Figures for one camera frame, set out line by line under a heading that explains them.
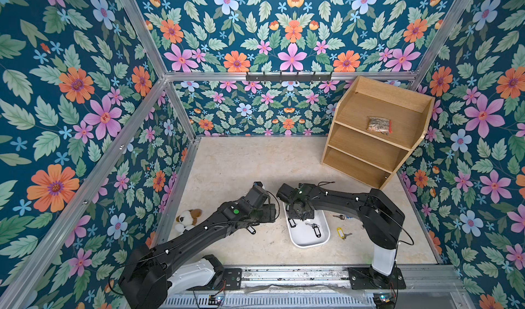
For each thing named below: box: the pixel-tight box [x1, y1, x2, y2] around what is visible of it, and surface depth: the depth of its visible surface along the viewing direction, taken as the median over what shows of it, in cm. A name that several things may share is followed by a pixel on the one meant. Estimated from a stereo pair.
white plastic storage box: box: [283, 202, 331, 249], surface depth 86 cm
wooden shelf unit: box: [321, 75, 436, 191], surface depth 89 cm
